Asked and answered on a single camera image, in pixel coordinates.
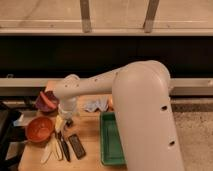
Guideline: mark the black handled knife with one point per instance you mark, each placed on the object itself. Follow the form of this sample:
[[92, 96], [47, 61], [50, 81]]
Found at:
[[64, 146]]

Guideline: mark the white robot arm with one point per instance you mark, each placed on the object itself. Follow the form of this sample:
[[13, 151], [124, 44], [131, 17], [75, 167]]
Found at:
[[140, 93]]

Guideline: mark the purple bowl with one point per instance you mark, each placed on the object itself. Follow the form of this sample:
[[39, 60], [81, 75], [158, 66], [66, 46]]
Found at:
[[42, 105]]

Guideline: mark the red bowl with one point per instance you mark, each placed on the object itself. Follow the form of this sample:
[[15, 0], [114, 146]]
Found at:
[[39, 129]]

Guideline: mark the green tray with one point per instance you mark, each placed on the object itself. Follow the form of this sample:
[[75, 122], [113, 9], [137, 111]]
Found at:
[[110, 144]]

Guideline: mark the crumpled light blue cloth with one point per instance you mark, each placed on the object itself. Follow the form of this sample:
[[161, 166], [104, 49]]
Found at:
[[100, 104]]

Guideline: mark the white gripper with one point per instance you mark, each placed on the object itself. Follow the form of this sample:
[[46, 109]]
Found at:
[[66, 109]]

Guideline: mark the red utensil in purple bowl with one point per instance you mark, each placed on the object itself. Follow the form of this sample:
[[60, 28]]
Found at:
[[48, 102]]

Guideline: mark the black remote control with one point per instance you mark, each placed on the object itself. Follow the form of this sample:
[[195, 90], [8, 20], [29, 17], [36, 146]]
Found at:
[[77, 146]]

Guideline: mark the cream plastic knife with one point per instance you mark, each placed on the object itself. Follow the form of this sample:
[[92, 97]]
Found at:
[[57, 148]]

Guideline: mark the orange fruit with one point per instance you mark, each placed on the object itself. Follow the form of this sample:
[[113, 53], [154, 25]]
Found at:
[[110, 103]]

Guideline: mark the black chair left edge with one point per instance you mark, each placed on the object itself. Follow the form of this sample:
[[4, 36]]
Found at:
[[7, 117]]

